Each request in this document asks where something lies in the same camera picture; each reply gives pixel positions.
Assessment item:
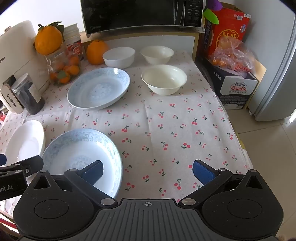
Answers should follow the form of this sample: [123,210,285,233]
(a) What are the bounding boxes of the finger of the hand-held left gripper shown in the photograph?
[0,154,44,180]

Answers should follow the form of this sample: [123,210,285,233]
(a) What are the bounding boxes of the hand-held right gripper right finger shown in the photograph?
[178,159,270,207]

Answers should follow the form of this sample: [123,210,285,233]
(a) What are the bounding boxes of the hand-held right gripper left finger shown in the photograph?
[28,160,118,208]

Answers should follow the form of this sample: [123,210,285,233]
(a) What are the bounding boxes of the white ceramic plate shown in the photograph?
[4,120,46,166]

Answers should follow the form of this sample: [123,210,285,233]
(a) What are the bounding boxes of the blue patterned plate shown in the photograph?
[67,67,130,110]
[42,129,123,199]

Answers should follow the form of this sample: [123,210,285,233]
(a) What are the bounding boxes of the cream ceramic bowl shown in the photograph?
[141,64,187,96]
[140,46,174,65]

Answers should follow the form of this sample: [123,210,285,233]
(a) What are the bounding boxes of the white ceramic bowl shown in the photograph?
[102,47,136,69]

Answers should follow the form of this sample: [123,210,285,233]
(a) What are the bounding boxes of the cherry print tablecloth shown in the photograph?
[0,50,255,223]

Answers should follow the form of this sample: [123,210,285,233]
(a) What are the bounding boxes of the clear jar with dark contents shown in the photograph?
[11,73,45,115]

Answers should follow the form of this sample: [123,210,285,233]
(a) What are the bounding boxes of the white and black cardboard box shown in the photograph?
[200,56,267,110]

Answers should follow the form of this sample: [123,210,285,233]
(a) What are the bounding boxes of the bunch of small tangerines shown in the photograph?
[50,56,80,84]

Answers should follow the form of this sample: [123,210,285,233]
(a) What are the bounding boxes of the glass jar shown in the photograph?
[43,43,80,87]

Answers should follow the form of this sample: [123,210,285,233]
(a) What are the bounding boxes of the white water dispenser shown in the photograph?
[0,20,50,114]

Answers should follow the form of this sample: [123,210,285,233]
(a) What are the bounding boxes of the plastic bag of oranges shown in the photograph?
[209,38,255,73]

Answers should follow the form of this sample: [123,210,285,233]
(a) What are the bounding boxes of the red label glass cup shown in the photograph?
[67,39,84,62]

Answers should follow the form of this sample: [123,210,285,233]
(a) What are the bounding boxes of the large orange with leaves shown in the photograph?
[35,21,65,55]

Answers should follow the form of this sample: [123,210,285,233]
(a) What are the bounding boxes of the grey refrigerator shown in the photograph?
[245,0,296,122]

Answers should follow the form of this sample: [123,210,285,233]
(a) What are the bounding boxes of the stack of white paper cups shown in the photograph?
[63,23,81,45]

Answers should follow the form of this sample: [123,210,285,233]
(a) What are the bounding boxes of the wooden microwave stand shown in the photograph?
[81,30,200,63]

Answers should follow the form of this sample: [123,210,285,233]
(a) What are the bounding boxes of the red cardboard box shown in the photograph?
[203,6,252,61]

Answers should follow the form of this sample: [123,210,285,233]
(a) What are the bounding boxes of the green toy leaf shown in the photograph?
[203,8,219,25]

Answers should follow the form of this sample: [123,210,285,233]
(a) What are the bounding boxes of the black microwave oven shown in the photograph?
[80,0,205,35]

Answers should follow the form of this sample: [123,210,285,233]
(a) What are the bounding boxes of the purple toy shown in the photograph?
[207,0,223,11]

